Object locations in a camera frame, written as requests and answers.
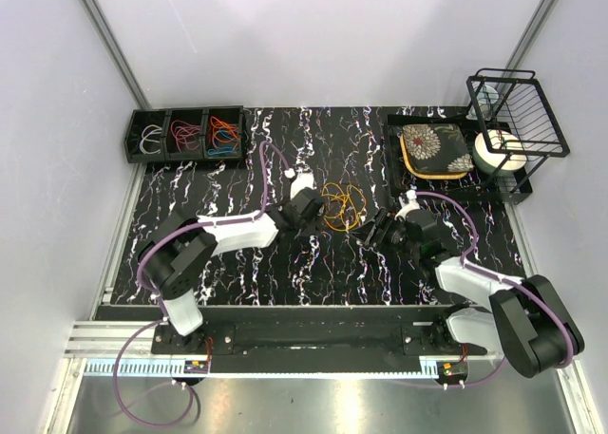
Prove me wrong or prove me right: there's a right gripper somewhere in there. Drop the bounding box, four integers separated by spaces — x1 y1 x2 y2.
349 207 420 260

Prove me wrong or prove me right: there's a yellow cable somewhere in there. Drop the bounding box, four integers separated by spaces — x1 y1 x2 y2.
320 181 368 234

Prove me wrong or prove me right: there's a blue cable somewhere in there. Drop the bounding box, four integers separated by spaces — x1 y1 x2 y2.
205 128 241 158

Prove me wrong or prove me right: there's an orange cable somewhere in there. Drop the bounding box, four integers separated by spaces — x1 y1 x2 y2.
208 116 241 151

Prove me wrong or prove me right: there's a white cable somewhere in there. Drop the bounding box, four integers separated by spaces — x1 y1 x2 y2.
140 123 165 154

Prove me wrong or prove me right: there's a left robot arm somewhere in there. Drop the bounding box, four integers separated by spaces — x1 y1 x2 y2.
137 169 323 354

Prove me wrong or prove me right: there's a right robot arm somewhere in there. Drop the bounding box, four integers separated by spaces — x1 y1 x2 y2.
353 204 585 378

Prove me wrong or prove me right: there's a floral square plate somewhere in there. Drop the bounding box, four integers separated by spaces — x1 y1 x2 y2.
399 123 474 180

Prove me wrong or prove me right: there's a black tray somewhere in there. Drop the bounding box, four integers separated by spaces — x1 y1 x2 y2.
383 114 533 203

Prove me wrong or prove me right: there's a white green bowl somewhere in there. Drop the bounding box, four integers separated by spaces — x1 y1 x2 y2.
473 129 527 176

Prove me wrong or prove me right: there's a black three-compartment bin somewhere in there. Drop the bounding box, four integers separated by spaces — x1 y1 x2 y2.
123 105 250 164

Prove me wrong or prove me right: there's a glass cup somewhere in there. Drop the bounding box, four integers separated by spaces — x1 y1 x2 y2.
465 82 500 121

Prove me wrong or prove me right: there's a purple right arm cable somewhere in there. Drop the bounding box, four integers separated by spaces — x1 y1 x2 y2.
408 191 585 392

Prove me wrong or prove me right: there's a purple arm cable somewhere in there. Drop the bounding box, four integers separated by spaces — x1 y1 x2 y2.
112 142 295 428
408 191 585 392

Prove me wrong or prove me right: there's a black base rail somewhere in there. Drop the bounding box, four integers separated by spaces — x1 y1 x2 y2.
151 306 464 355

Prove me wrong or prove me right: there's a pink cable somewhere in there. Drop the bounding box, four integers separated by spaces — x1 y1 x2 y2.
169 119 203 153

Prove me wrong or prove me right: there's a black wire dish rack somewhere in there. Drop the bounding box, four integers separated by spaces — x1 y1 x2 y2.
466 68 570 180

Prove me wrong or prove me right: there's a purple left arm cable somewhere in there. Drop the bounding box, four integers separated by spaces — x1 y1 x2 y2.
112 142 295 428

